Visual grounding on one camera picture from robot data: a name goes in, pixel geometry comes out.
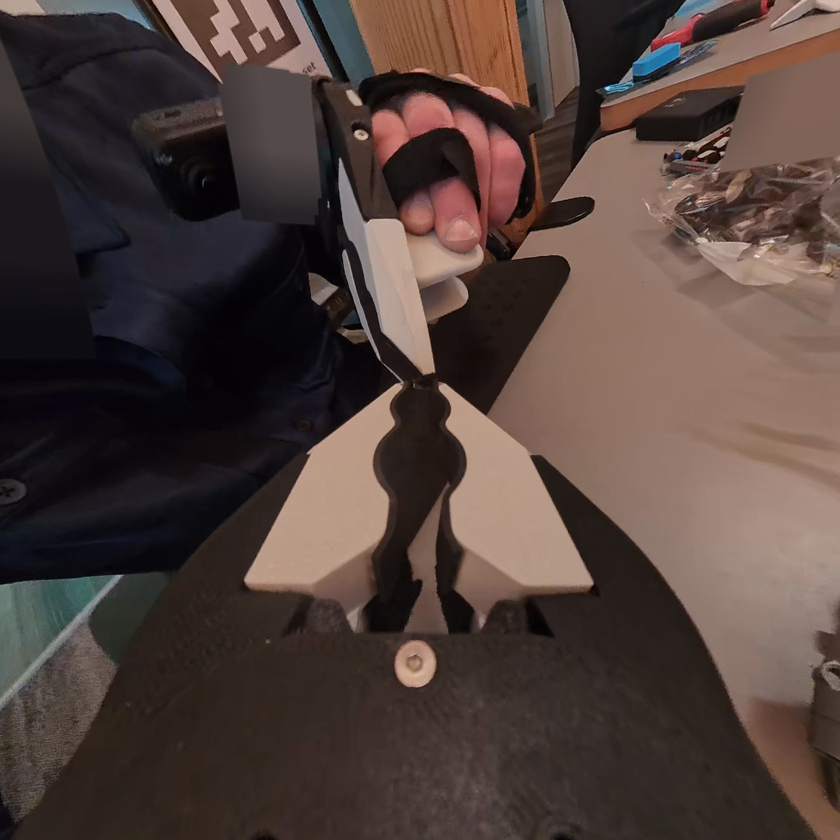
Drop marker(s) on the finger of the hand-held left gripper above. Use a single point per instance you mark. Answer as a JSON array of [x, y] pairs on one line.
[[397, 289], [349, 216]]

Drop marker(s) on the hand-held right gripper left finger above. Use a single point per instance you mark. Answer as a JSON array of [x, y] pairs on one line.
[[315, 525]]

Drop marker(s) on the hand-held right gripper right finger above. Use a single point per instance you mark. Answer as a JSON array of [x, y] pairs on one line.
[[518, 525]]

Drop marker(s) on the partly built lego car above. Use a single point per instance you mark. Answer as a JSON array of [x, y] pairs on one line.
[[827, 722]]

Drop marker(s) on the small lego beam assembly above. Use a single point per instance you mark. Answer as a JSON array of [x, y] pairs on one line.
[[695, 156]]

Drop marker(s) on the person's left hand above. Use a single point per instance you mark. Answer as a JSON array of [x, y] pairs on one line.
[[499, 170]]

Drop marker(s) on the black dimpled mat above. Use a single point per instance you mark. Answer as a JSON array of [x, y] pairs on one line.
[[499, 308]]

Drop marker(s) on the light wooden partition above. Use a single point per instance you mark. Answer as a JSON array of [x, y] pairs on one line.
[[446, 39]]

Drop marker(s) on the person's dark blue clothing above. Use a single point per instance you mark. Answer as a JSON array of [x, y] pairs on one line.
[[164, 328]]

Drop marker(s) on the blue sponge block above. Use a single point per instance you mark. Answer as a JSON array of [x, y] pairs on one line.
[[656, 64]]

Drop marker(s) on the black flat box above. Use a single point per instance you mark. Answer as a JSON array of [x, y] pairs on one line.
[[689, 115]]

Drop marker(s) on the clear plastic bag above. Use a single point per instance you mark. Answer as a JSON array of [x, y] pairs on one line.
[[741, 210]]

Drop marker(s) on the grey side table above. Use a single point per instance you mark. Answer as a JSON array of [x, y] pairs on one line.
[[722, 59]]

